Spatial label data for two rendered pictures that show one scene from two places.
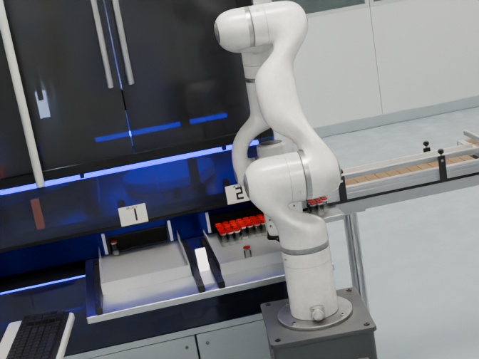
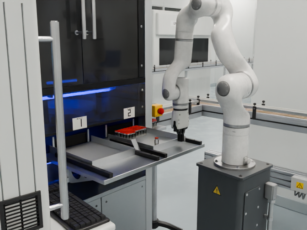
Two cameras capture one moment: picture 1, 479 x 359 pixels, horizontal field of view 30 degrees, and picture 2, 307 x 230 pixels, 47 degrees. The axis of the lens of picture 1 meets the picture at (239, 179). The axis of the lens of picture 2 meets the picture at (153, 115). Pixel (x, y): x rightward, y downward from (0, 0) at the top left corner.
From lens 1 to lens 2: 1.66 m
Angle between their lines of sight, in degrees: 39
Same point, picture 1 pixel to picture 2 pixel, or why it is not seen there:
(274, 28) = (223, 7)
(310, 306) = (243, 157)
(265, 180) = (239, 84)
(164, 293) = (134, 163)
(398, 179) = not seen: hidden behind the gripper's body
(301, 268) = (243, 135)
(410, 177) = not seen: hidden behind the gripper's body
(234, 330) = (119, 192)
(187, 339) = (97, 201)
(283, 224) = (240, 110)
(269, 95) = (228, 40)
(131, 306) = (125, 171)
